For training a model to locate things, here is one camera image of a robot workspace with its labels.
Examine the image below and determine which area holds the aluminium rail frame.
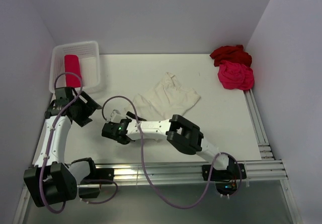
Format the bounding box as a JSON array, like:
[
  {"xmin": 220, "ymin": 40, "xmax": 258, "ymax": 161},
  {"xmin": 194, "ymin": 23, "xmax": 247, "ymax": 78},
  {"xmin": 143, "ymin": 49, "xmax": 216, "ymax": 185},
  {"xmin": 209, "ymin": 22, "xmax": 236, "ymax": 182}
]
[{"xmin": 12, "ymin": 89, "xmax": 302, "ymax": 224}]

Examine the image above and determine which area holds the white plastic basket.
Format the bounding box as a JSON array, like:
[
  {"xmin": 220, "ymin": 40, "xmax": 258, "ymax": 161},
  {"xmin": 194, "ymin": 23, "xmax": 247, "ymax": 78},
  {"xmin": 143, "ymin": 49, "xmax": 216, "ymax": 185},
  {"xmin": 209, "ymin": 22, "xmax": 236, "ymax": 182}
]
[{"xmin": 48, "ymin": 40, "xmax": 104, "ymax": 94}]

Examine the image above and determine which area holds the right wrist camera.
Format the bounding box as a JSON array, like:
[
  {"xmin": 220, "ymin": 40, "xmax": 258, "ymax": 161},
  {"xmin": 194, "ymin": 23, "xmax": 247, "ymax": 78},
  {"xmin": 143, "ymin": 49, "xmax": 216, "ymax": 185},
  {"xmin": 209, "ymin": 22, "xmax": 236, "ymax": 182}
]
[{"xmin": 109, "ymin": 109, "xmax": 123, "ymax": 123}]

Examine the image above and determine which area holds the white t shirt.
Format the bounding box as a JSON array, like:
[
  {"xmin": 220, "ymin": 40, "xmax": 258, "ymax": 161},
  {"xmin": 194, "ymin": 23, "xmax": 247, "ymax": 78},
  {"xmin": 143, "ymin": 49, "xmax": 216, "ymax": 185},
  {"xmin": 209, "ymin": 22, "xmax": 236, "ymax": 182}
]
[{"xmin": 132, "ymin": 72, "xmax": 201, "ymax": 121}]

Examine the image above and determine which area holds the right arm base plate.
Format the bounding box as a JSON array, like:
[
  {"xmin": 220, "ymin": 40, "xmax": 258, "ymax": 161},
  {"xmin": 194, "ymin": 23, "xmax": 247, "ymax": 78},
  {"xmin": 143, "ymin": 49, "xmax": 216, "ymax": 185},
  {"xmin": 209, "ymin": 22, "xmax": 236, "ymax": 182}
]
[{"xmin": 210, "ymin": 163, "xmax": 247, "ymax": 182}]

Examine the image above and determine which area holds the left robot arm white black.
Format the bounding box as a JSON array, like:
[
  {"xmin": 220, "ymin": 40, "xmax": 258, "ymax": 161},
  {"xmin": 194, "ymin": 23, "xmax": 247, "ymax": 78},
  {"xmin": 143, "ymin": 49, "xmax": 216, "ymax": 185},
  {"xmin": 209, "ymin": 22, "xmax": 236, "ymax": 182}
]
[{"xmin": 24, "ymin": 87, "xmax": 101, "ymax": 207}]

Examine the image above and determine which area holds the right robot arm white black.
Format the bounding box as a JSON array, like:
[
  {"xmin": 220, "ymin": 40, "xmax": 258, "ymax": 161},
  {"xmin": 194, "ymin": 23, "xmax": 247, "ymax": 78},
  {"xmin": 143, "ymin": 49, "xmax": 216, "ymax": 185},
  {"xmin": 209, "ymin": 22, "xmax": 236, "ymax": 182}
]
[{"xmin": 102, "ymin": 111, "xmax": 235, "ymax": 179}]

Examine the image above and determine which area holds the rolled pink t shirt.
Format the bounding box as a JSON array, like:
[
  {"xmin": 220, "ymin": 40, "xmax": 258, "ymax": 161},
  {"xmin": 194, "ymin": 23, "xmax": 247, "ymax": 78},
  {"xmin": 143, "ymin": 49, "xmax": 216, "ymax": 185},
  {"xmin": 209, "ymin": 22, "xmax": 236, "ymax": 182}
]
[{"xmin": 64, "ymin": 54, "xmax": 82, "ymax": 88}]

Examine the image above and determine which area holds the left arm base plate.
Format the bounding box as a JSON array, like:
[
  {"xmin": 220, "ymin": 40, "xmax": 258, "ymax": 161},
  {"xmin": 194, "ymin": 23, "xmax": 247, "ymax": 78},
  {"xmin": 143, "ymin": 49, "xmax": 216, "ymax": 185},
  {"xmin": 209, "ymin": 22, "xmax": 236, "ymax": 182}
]
[{"xmin": 78, "ymin": 168, "xmax": 114, "ymax": 199}]

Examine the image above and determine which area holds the dark red t shirt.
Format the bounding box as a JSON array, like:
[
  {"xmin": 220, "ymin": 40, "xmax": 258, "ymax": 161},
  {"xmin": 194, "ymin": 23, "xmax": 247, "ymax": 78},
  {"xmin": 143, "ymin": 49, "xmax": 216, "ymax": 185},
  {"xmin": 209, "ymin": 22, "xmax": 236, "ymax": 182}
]
[{"xmin": 210, "ymin": 45, "xmax": 252, "ymax": 67}]

